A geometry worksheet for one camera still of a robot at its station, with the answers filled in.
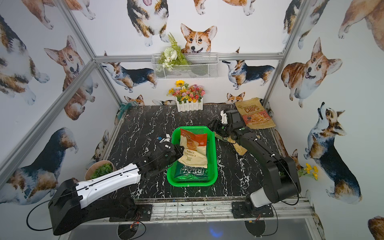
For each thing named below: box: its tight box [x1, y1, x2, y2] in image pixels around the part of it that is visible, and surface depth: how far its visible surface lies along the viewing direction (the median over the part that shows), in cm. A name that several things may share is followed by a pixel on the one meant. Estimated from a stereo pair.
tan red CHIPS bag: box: [235, 97, 276, 130], surface depth 116 cm
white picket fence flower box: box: [166, 80, 206, 112], surface depth 112 cm
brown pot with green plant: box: [84, 160, 114, 181], surface depth 80 cm
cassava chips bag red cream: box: [178, 128, 208, 169], surface depth 86 cm
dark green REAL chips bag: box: [174, 161, 209, 179], surface depth 84 cm
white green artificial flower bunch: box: [157, 32, 190, 71], surface depth 82 cm
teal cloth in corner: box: [118, 102, 133, 120], surface depth 123 cm
